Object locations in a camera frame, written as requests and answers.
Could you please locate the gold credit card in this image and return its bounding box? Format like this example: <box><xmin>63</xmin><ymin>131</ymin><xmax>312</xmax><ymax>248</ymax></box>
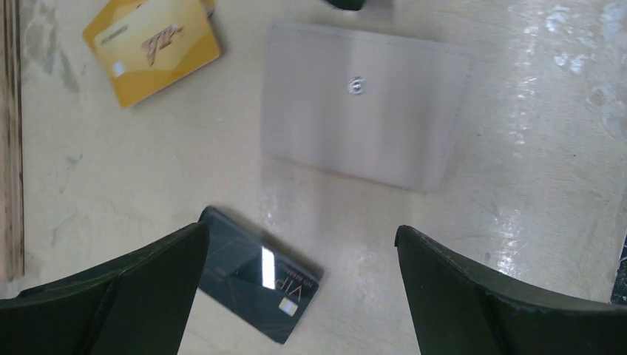
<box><xmin>82</xmin><ymin>0</ymin><xmax>221</xmax><ymax>108</ymax></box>

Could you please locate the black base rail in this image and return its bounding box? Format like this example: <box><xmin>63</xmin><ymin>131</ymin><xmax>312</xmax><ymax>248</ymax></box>
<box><xmin>610</xmin><ymin>239</ymin><xmax>627</xmax><ymax>305</ymax></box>

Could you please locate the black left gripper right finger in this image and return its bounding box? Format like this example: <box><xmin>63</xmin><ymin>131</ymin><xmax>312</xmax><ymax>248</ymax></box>
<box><xmin>395</xmin><ymin>226</ymin><xmax>626</xmax><ymax>354</ymax></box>

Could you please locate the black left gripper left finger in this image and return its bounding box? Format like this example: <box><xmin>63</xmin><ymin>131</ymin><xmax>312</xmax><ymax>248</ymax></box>
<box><xmin>1</xmin><ymin>223</ymin><xmax>209</xmax><ymax>354</ymax></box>

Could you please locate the brown plywood board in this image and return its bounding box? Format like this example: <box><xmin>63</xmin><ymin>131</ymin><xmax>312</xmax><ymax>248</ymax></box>
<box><xmin>1</xmin><ymin>0</ymin><xmax>25</xmax><ymax>282</ymax></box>

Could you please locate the tan leather card holder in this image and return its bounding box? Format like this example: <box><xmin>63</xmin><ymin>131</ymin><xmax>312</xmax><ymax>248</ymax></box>
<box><xmin>260</xmin><ymin>21</ymin><xmax>476</xmax><ymax>192</ymax></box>

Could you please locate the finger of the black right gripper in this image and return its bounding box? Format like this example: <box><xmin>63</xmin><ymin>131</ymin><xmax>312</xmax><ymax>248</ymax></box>
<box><xmin>325</xmin><ymin>0</ymin><xmax>366</xmax><ymax>12</ymax></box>

